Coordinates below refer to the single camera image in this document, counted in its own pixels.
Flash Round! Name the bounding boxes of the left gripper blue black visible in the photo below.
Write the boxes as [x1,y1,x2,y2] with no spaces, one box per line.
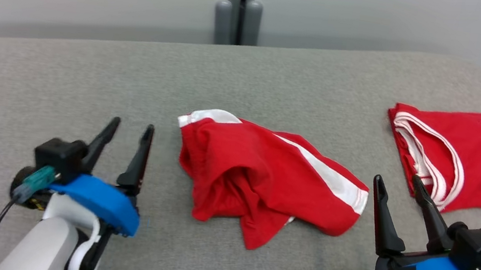
[43,107,157,239]

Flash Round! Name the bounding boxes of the red shorts white side stripe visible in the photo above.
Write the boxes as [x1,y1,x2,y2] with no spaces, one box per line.
[158,103,379,268]

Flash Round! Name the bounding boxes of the left arm cable teal connector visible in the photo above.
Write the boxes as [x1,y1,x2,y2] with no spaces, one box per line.
[0,157,59,270]

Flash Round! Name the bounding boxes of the grey cylinder post foot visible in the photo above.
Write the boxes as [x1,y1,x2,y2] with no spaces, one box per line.
[209,0,237,47]
[240,0,265,48]

